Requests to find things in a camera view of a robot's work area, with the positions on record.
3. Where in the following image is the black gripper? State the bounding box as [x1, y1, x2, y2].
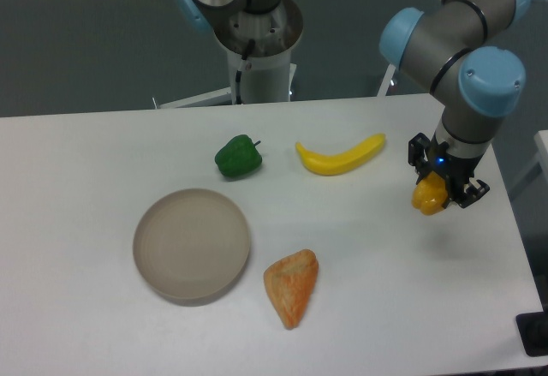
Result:
[408, 133, 490, 209]

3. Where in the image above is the yellow toy pepper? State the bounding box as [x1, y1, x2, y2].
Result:
[411, 172, 448, 216]

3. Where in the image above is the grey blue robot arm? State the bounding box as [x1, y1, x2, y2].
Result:
[176, 0, 531, 215]

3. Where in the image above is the green toy pepper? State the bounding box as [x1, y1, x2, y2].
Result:
[214, 134, 262, 178]

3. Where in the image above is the beige round plate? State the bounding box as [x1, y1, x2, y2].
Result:
[133, 188, 251, 305]

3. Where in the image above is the yellow toy banana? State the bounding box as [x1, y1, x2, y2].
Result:
[295, 133, 386, 176]

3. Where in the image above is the black object at table edge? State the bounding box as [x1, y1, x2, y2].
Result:
[515, 311, 548, 357]

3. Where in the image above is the orange toy croissant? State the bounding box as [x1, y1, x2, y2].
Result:
[263, 249, 319, 330]

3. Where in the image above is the white frame at right edge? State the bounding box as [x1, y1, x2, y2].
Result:
[507, 129, 548, 200]

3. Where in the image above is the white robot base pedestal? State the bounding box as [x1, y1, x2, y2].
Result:
[156, 0, 303, 109]

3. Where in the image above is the black cable on pedestal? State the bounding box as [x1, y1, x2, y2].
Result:
[233, 39, 257, 105]

